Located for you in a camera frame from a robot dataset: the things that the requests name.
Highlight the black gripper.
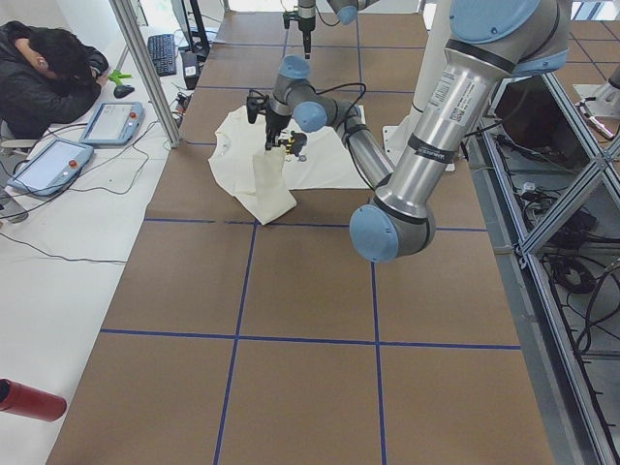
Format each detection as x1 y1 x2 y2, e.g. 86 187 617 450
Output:
264 108 290 150
301 29 312 59

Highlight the cream long-sleeve cat shirt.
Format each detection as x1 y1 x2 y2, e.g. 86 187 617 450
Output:
208 106 366 225

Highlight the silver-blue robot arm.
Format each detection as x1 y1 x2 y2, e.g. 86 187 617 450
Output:
285 0 376 59
264 1 572 263

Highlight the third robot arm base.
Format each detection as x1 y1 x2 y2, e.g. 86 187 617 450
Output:
573 67 619 141

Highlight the black power adapter brick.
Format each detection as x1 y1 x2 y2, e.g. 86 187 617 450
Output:
180 51 201 90

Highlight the black computer keyboard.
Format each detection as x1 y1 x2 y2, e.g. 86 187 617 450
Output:
147 34 176 77

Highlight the upper blue teach pendant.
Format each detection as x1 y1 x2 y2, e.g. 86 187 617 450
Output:
79 102 144 147

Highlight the blue teach pendant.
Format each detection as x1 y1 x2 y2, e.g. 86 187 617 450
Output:
79 102 144 147
8 139 94 197

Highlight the black computer mouse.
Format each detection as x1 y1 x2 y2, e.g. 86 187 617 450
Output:
113 84 135 99

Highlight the lower blue teach pendant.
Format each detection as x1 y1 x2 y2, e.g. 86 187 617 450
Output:
8 139 94 197

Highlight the seated person in black jacket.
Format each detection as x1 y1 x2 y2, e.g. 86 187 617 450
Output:
1 20 109 140

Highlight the red cylindrical bottle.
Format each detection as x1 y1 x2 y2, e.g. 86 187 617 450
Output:
1 379 67 421

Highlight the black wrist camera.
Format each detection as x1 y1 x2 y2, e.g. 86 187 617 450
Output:
282 12 298 29
245 89 269 124

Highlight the white central mounting post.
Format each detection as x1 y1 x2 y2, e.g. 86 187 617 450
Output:
383 0 452 165

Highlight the green-handled stick tool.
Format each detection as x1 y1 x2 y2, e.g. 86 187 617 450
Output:
108 70 132 85

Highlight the aluminium frame post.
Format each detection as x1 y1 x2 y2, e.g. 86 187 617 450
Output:
108 0 180 148

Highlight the aluminium lattice frame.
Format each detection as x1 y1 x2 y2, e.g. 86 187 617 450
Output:
465 75 619 464

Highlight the black cable bundle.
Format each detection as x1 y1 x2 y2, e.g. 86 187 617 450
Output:
522 193 620 359

